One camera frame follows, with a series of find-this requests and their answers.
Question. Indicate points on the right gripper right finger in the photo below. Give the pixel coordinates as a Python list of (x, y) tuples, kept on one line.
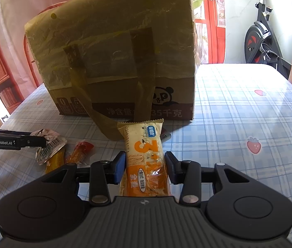
[(187, 173)]

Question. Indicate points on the silver barcode snack packet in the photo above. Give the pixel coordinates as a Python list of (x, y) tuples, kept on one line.
[(54, 143)]

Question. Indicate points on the red white small packet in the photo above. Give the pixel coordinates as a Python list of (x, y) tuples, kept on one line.
[(165, 135)]

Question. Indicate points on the plaid strawberry bed sheet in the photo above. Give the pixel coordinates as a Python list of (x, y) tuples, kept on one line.
[(242, 117)]

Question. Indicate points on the yellow snack packet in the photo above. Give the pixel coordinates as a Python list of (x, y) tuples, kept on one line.
[(56, 161)]

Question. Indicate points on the red orange snack packet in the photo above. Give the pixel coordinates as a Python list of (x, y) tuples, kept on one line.
[(81, 151)]

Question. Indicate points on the black exercise bike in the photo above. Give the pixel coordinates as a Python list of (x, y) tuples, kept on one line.
[(261, 45)]

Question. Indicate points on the taped cardboard box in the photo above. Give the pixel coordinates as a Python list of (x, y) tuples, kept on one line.
[(117, 59)]

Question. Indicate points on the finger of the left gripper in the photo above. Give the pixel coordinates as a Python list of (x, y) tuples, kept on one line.
[(28, 140)]

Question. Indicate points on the orange cracker snack pack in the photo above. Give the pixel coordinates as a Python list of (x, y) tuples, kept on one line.
[(146, 173)]

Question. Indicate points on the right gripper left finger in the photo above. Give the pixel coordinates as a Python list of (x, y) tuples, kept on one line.
[(105, 172)]

